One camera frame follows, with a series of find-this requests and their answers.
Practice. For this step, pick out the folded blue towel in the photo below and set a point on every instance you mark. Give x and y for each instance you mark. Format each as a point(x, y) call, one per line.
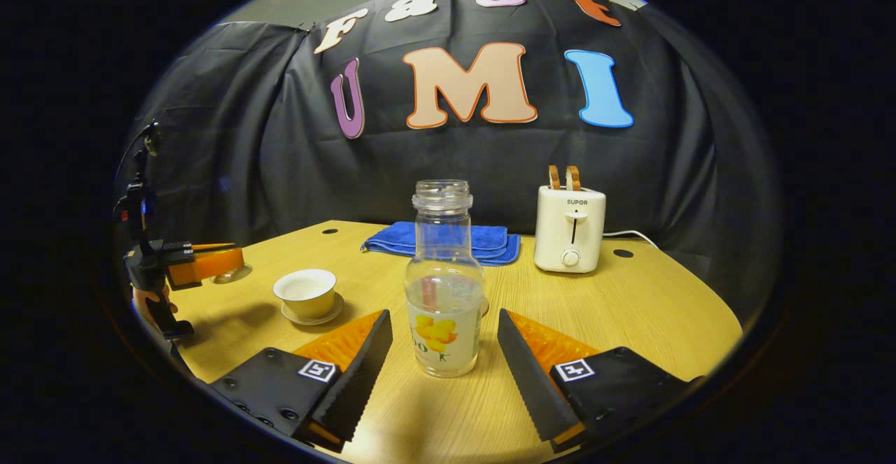
point(490, 243)

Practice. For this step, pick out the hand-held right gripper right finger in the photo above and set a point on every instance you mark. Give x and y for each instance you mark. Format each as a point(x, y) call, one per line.
point(535, 387)

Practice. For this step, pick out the white toaster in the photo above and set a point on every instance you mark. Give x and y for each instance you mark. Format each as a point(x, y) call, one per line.
point(568, 229)

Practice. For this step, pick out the cream saucer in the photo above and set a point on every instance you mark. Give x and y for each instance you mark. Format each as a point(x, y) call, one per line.
point(329, 315)

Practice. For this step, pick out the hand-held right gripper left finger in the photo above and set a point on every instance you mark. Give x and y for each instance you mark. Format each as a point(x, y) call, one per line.
point(353, 380)

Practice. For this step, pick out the toast bread slice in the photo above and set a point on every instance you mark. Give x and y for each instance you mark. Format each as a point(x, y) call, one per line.
point(554, 177)
point(573, 178)

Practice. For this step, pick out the cream teacup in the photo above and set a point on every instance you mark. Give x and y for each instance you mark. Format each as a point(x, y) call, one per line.
point(306, 294)

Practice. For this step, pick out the clear water bottle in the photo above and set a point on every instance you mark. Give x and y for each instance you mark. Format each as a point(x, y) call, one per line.
point(444, 296)

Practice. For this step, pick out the black backdrop cloth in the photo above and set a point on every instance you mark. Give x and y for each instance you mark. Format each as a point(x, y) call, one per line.
point(455, 163)

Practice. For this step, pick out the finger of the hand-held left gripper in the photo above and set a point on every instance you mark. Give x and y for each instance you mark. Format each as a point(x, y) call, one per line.
point(210, 262)

